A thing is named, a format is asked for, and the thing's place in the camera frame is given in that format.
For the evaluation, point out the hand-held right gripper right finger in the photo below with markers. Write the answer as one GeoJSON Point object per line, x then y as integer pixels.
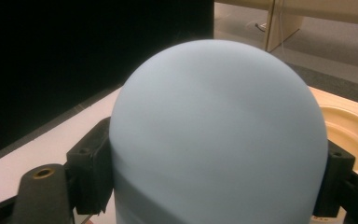
{"type": "Point", "coordinates": [335, 183]}

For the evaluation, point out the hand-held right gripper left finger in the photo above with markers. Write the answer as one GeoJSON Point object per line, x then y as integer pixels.
{"type": "Point", "coordinates": [90, 174]}

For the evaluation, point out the cream ringed cup orange beak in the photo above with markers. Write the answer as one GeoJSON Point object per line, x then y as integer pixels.
{"type": "Point", "coordinates": [351, 133]}

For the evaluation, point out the light blue hairbrush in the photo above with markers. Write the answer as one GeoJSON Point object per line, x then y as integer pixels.
{"type": "Point", "coordinates": [220, 137]}

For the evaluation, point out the black curtain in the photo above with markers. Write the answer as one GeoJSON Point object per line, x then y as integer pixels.
{"type": "Point", "coordinates": [74, 53]}

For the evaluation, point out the beige wooden furniture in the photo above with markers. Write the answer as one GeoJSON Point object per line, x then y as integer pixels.
{"type": "Point", "coordinates": [284, 25]}

